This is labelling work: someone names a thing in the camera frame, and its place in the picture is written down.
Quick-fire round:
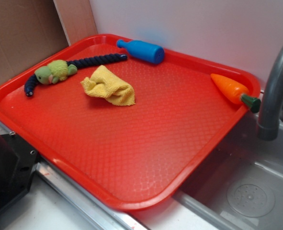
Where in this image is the yellow cloth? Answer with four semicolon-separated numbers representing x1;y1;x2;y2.
80;65;136;106

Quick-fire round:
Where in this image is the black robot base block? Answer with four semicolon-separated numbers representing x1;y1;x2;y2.
0;133;39;213

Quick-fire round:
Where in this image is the red plastic tray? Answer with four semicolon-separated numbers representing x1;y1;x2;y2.
0;34;261;212

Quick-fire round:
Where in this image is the blue plastic bottle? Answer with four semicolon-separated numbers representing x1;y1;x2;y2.
116;39;165;64

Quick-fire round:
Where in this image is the green plush turtle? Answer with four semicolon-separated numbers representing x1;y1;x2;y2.
34;60;78;85

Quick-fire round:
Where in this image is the orange toy carrot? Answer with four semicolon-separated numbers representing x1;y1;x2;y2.
210;73;261;114

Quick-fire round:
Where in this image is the grey faucet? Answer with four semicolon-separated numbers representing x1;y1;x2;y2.
257;47;283;141

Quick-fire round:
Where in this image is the grey sink basin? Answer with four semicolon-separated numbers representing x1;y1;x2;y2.
174;115;283;230

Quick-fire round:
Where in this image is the brown cardboard panel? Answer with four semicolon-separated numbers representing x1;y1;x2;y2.
0;0;97;85

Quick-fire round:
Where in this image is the dark blue rope toy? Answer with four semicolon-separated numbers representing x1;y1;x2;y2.
24;53;128;97

